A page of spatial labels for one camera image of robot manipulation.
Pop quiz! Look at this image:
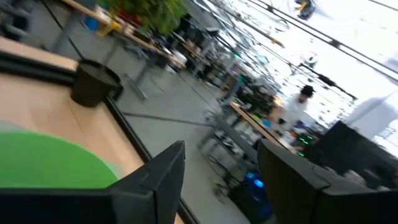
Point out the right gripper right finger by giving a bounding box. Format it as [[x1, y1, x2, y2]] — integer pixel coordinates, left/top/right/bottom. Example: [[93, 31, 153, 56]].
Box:
[[257, 139, 398, 224]]

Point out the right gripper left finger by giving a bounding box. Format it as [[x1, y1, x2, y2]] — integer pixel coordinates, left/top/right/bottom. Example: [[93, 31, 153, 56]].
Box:
[[0, 140, 187, 224]]

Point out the green plastic bowl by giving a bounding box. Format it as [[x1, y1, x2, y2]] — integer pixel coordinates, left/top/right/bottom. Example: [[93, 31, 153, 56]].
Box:
[[0, 129, 119, 189]]

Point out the blue lit computer case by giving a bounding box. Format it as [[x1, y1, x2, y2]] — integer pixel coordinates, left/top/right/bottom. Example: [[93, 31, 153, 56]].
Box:
[[229, 169, 276, 223]]

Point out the black monitor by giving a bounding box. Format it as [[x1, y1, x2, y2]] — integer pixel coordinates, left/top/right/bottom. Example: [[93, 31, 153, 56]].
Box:
[[303, 120, 398, 190]]

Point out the person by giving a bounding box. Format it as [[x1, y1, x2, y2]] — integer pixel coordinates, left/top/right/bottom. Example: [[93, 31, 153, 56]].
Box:
[[273, 84, 317, 133]]

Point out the wooden desk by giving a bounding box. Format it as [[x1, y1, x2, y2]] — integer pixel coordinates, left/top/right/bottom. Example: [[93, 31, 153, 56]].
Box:
[[229, 101, 299, 155]]

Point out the black plant pot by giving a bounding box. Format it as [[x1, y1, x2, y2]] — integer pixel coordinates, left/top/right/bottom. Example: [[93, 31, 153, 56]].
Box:
[[70, 58, 124, 108]]

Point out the green leafy plant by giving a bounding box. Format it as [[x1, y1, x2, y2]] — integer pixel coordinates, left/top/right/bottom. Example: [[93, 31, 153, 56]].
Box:
[[96, 0, 189, 35]]

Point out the black table edge rail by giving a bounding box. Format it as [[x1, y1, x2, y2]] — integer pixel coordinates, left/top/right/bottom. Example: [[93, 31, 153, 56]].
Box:
[[0, 51, 200, 224]]

